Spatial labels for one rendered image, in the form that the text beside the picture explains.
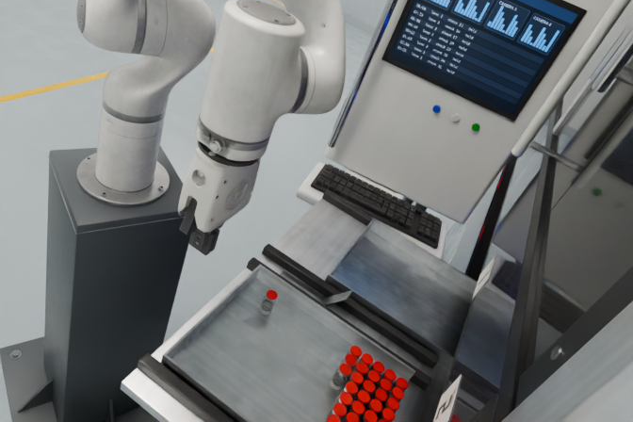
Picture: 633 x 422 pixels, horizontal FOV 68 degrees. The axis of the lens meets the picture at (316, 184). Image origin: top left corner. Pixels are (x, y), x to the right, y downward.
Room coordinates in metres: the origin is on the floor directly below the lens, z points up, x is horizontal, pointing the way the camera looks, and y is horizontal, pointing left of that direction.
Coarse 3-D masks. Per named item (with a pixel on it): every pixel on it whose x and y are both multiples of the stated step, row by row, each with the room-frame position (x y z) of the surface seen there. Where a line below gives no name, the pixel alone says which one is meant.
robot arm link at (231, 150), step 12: (204, 132) 0.44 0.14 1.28; (204, 144) 0.44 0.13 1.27; (216, 144) 0.42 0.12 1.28; (228, 144) 0.43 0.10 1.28; (240, 144) 0.43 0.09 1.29; (252, 144) 0.44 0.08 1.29; (264, 144) 0.46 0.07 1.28; (228, 156) 0.43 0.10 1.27; (240, 156) 0.44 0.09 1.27; (252, 156) 0.45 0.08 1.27
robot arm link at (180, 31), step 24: (168, 0) 0.79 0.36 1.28; (192, 0) 0.83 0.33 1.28; (168, 24) 0.76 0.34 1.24; (192, 24) 0.79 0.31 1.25; (144, 48) 0.75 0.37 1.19; (168, 48) 0.77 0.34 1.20; (192, 48) 0.79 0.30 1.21; (120, 72) 0.77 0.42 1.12; (144, 72) 0.78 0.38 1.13; (168, 72) 0.78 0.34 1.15; (120, 96) 0.73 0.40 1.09; (144, 96) 0.75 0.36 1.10; (168, 96) 0.80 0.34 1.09; (144, 120) 0.75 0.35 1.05
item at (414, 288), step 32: (384, 224) 0.95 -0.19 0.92; (352, 256) 0.83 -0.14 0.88; (384, 256) 0.87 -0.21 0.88; (416, 256) 0.92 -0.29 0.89; (352, 288) 0.73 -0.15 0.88; (384, 288) 0.77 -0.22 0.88; (416, 288) 0.81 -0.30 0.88; (448, 288) 0.86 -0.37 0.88; (384, 320) 0.67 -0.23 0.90; (416, 320) 0.72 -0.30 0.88; (448, 320) 0.76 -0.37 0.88; (448, 352) 0.67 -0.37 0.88
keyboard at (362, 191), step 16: (320, 176) 1.17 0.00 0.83; (336, 176) 1.21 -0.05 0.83; (352, 176) 1.25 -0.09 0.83; (336, 192) 1.14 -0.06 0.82; (352, 192) 1.16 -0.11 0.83; (368, 192) 1.20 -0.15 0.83; (384, 192) 1.23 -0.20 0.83; (368, 208) 1.13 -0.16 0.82; (384, 208) 1.15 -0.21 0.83; (400, 208) 1.19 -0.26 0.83; (416, 208) 1.22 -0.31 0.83; (400, 224) 1.12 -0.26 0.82; (416, 224) 1.16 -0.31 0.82; (432, 224) 1.19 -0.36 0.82; (432, 240) 1.11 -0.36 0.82
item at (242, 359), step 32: (256, 288) 0.63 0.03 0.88; (288, 288) 0.63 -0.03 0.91; (224, 320) 0.53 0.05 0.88; (256, 320) 0.56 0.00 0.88; (288, 320) 0.59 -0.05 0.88; (320, 320) 0.61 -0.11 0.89; (192, 352) 0.45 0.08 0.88; (224, 352) 0.47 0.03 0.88; (256, 352) 0.50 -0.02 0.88; (288, 352) 0.52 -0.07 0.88; (320, 352) 0.55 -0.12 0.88; (384, 352) 0.58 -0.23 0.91; (192, 384) 0.39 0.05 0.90; (224, 384) 0.42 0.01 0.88; (256, 384) 0.44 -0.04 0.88; (288, 384) 0.47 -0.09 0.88; (320, 384) 0.49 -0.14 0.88; (256, 416) 0.40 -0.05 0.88; (288, 416) 0.42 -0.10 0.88; (320, 416) 0.44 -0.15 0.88
